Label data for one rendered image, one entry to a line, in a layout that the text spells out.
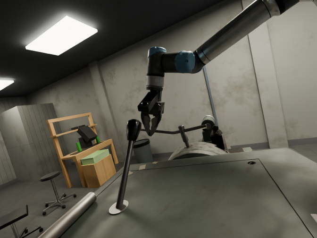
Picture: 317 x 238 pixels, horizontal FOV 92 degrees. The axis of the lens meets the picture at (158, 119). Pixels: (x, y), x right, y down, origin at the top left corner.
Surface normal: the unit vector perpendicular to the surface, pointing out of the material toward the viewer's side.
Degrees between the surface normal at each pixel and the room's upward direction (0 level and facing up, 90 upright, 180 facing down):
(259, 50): 90
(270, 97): 90
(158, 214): 0
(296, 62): 90
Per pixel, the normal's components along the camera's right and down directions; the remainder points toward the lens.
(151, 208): -0.25, -0.97
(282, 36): -0.40, 0.18
